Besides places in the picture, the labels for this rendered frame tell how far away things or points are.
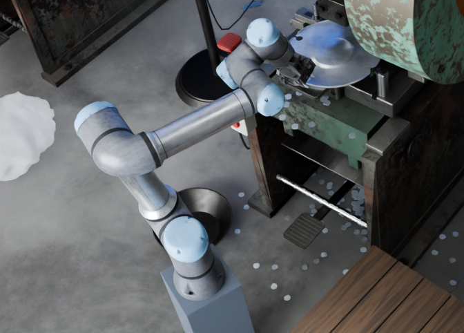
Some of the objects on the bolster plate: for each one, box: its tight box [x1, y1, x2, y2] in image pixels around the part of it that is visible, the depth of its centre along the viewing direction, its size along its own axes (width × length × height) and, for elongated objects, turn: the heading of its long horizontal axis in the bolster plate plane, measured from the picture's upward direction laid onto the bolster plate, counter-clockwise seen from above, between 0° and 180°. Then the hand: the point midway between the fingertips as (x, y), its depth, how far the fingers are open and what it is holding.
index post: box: [376, 68, 389, 97], centre depth 250 cm, size 3×3×10 cm
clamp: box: [289, 3, 327, 30], centre depth 273 cm, size 6×17×10 cm, turn 57°
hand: (300, 79), depth 251 cm, fingers closed
